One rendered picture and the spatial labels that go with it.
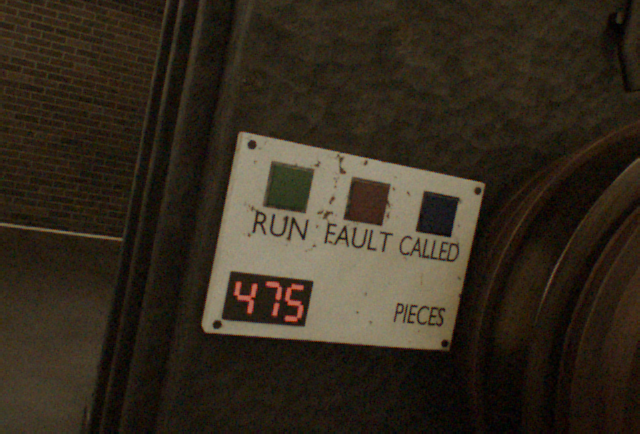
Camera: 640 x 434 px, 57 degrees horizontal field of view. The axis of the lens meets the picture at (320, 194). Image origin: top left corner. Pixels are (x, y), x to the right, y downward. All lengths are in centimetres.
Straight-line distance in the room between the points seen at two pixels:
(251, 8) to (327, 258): 24
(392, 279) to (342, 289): 5
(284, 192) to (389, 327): 18
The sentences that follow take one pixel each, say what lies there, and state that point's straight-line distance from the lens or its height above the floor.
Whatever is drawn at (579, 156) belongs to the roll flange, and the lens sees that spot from 61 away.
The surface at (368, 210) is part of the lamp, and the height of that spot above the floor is 119.
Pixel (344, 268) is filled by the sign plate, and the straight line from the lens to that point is 56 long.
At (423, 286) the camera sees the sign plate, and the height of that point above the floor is 113.
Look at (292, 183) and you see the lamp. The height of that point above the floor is 120.
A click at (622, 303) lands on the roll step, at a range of 55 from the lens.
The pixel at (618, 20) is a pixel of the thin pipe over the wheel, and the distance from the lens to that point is 76.
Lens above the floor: 123
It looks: 3 degrees down
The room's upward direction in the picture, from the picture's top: 11 degrees clockwise
